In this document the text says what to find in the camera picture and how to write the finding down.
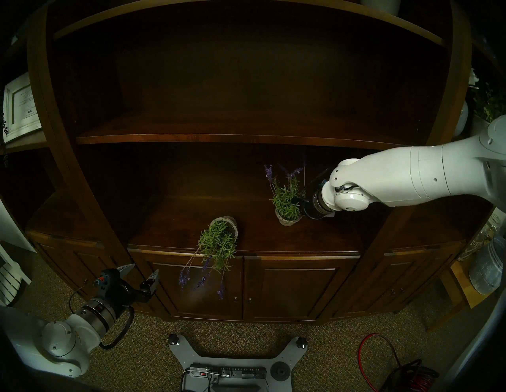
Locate dark trailing plant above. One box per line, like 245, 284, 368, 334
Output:
0, 113, 9, 166

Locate green plant in white pot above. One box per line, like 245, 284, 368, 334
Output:
472, 81, 506, 124

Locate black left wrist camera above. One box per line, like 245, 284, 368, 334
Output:
94, 269, 120, 292

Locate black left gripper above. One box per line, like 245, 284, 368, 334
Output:
112, 264, 160, 310

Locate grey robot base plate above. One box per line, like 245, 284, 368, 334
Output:
168, 334, 308, 392

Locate black and red cable coil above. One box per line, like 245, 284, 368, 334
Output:
381, 359, 439, 392

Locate white framed certificate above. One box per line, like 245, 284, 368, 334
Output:
3, 72, 43, 143

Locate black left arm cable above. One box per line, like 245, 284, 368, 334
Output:
99, 305, 136, 350

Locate large white ceramic vase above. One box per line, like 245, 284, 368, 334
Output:
360, 0, 402, 16

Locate dark wooden shelf cabinet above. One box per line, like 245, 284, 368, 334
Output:
0, 0, 506, 326

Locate black power strip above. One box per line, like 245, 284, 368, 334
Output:
189, 366, 267, 379

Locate white slatted wooden chair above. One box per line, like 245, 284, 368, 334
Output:
0, 243, 32, 307

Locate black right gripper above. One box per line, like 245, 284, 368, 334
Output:
298, 197, 317, 219

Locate white round vase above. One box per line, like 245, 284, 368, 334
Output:
454, 101, 470, 138

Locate fake lavender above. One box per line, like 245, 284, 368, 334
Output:
264, 156, 308, 227
179, 216, 240, 300

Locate wooden cabinet door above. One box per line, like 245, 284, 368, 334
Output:
148, 261, 244, 320
244, 259, 342, 321

